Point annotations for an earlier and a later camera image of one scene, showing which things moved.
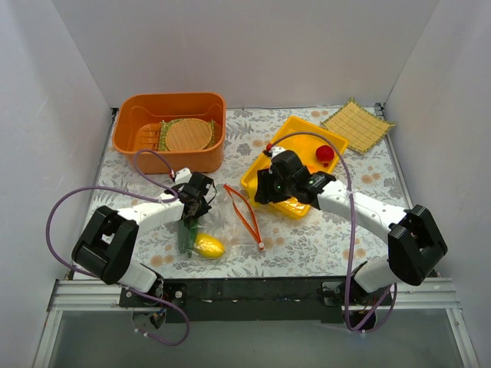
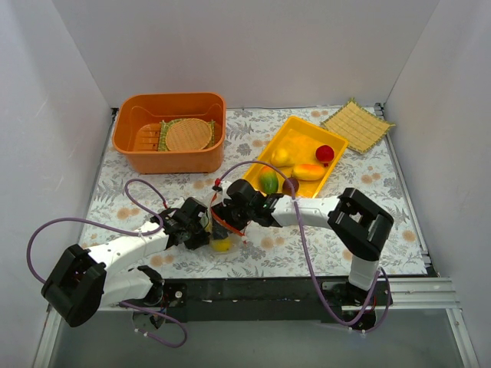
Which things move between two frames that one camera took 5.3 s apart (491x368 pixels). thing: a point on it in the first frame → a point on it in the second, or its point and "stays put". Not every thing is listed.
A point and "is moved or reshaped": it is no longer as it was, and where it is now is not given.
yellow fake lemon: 209,247 is moved or reshaped
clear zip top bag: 235,217 is moved or reshaped
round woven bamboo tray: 188,134 stays put
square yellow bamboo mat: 358,126 stays put
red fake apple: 324,153 stays put
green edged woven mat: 166,125 stays put
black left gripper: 192,209 → 202,233
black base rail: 324,299 stays put
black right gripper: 263,188 → 221,216
